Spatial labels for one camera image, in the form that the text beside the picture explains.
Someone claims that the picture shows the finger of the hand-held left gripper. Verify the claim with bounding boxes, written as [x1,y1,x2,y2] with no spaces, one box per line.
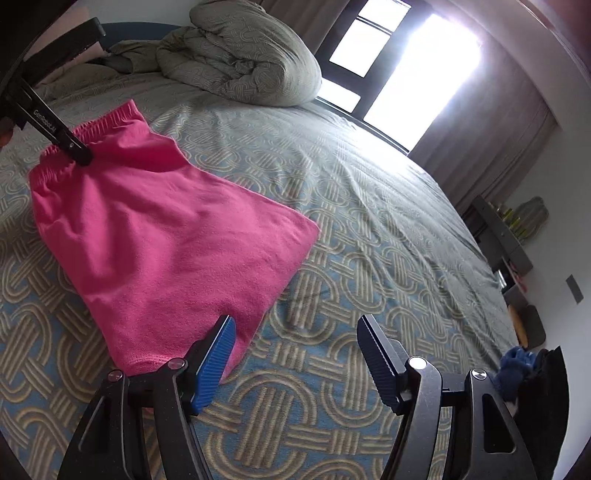
[8,80,94,166]

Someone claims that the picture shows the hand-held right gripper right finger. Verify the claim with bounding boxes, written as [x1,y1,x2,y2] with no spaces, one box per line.
[356,315,539,480]

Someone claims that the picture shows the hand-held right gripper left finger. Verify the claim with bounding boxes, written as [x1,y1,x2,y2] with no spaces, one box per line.
[55,315,237,480]

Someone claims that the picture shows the pink pants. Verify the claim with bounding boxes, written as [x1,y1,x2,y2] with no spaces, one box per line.
[28,99,321,381]

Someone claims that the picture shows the patterned pillow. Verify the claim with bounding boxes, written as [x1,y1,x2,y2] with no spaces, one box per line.
[39,62,123,100]

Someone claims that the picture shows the blue headboard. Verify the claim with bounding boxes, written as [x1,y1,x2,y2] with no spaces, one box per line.
[99,22,185,47]

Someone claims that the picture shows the blue cloth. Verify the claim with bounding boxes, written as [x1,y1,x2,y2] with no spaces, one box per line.
[492,347,539,402]

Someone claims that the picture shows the patterned bed cover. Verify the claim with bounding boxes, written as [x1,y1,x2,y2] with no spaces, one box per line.
[0,69,522,480]

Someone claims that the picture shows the grey stool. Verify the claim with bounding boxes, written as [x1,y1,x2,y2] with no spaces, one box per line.
[508,302,548,349]

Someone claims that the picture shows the grey shelf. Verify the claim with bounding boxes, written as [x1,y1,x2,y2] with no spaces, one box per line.
[471,196,534,296]

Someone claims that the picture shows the black cloth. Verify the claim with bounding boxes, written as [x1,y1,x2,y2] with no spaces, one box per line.
[522,346,571,480]

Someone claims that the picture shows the folded patterned duvet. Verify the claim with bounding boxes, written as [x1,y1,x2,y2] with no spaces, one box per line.
[108,0,322,108]

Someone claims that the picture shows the cactus-shaped decoration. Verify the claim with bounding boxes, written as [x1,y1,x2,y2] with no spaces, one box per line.
[515,196,550,238]

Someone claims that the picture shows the brown curtain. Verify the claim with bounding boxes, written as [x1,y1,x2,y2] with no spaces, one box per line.
[261,0,370,61]
[409,28,557,204]

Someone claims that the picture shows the dark-framed window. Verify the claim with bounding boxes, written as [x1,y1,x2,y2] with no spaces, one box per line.
[316,0,483,155]

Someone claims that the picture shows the grey wall switch plate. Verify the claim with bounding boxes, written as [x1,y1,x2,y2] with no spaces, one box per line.
[566,274,585,304]

